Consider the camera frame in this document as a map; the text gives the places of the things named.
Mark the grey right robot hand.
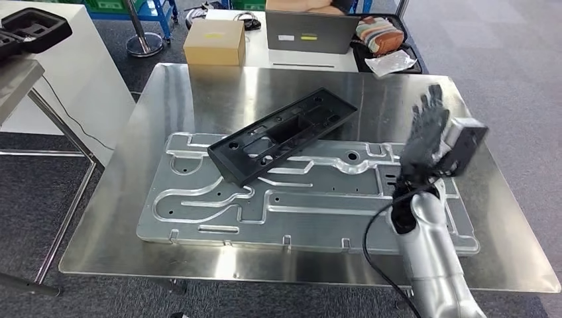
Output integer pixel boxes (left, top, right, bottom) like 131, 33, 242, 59
398, 84, 451, 176

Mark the black plastic license plate frame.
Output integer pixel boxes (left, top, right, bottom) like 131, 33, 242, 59
207, 87, 359, 188

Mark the stainless steel workbench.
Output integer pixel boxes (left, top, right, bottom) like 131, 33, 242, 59
58, 62, 562, 294

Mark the clear plastic bag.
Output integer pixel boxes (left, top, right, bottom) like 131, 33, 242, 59
364, 49, 418, 78

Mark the black open bag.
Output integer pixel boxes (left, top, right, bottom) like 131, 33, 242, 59
350, 13, 423, 75

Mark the orange striped pouch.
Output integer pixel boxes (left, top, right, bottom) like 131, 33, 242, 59
355, 16, 405, 56

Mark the stamped grey metal panel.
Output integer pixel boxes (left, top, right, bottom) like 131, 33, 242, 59
136, 131, 480, 256

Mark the grey laptop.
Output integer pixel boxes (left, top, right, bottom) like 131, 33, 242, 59
264, 9, 361, 55

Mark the person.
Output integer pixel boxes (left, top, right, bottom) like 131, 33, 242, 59
265, 0, 356, 16

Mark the white desk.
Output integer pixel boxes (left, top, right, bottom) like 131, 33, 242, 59
203, 9, 360, 74

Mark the green plastic bin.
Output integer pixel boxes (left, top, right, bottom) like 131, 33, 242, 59
231, 0, 266, 11
83, 0, 148, 13

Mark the brown cardboard box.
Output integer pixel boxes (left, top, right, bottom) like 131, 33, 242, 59
183, 19, 247, 68

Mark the chrome stanchion with round base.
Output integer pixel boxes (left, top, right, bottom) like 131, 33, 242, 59
123, 0, 164, 58

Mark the white cabinet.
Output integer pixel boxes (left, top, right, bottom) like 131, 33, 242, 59
0, 0, 137, 167

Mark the black moulded plastic tray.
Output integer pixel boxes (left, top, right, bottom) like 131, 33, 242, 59
0, 7, 74, 62

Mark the stainless steel side table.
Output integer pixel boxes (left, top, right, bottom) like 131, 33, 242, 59
0, 59, 106, 298

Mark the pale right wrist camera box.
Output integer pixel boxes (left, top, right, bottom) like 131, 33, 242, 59
432, 117, 490, 178

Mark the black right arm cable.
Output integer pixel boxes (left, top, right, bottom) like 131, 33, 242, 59
362, 186, 433, 318

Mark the coiled black cable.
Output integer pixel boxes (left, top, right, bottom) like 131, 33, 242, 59
233, 11, 262, 32

